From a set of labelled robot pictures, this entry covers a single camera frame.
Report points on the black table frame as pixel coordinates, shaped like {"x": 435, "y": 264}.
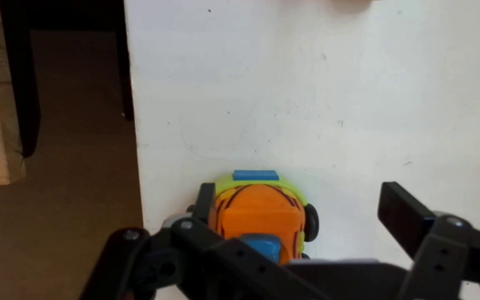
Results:
{"x": 20, "y": 84}

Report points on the orange toy car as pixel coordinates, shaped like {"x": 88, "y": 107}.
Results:
{"x": 262, "y": 214}

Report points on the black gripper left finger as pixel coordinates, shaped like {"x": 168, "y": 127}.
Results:
{"x": 195, "y": 261}

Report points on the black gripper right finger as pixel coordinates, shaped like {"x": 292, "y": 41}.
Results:
{"x": 445, "y": 251}

